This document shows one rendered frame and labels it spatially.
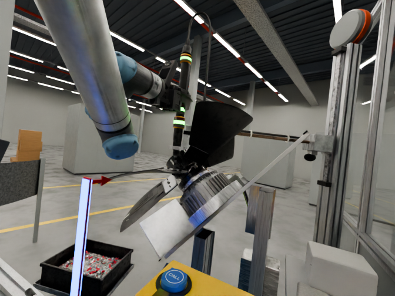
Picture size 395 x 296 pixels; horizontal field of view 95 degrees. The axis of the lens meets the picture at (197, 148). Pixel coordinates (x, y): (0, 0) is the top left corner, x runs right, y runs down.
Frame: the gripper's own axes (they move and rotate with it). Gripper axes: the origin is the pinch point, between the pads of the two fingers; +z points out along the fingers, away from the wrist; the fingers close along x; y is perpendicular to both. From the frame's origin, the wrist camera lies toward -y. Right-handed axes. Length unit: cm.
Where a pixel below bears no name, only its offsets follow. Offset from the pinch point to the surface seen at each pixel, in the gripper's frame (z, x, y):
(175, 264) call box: -35, 23, 40
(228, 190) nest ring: -0.8, 21.8, 33.0
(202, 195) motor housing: -3.2, 13.0, 36.3
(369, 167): 37, 71, 20
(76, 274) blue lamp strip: -38, 0, 49
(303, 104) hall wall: 1221, 111, -311
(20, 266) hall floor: 21, -172, 147
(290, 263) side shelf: 20, 44, 61
